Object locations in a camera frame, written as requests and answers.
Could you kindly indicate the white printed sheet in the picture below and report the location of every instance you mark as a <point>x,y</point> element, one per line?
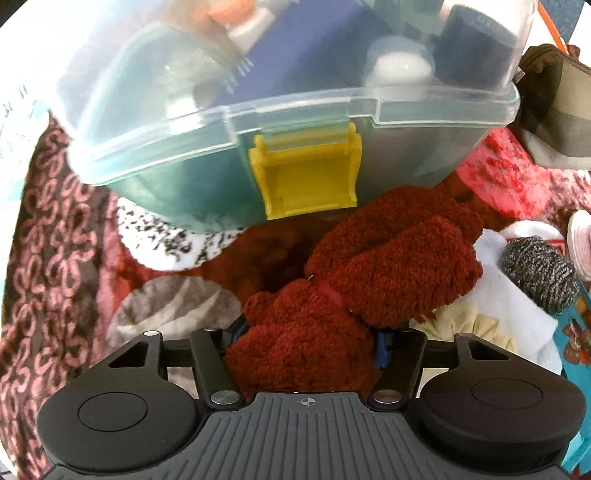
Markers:
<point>23,110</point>

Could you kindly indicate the white felt cloth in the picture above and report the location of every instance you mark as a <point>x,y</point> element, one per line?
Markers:
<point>508,318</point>

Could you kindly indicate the brown pink patterned cloth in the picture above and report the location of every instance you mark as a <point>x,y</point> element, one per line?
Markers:
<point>51,258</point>

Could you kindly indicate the orange item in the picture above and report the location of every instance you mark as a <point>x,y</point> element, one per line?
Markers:
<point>231,13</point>

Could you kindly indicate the grey steel wool scrubber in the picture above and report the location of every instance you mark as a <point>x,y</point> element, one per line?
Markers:
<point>540,277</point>

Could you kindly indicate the navy cylindrical container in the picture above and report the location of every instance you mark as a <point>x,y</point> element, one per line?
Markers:
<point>475,46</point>

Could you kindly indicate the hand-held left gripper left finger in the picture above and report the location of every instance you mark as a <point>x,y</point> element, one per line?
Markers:
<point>207,356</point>

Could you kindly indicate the cream scrunchie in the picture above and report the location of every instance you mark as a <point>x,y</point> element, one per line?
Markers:
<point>461,323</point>

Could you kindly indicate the dark red fuzzy cloth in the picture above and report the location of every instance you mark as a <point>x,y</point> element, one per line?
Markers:
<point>392,267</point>

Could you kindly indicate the dark blue carton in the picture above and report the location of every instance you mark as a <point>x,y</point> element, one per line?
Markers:
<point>304,50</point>

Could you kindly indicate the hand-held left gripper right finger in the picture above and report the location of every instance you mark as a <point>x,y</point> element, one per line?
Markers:
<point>382,353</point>

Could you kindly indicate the teal floral printed box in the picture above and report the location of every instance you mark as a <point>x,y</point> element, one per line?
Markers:
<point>577,341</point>

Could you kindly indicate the pink and white round item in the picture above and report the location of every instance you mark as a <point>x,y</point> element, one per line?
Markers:
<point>581,240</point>

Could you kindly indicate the clear lidded green plastic box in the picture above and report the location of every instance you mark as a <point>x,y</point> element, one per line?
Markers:
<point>184,184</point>

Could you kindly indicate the plaid zip pouch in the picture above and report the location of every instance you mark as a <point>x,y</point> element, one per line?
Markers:
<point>554,120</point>

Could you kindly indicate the red patterned plush blanket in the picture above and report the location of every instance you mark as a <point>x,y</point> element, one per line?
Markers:
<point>498,170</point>

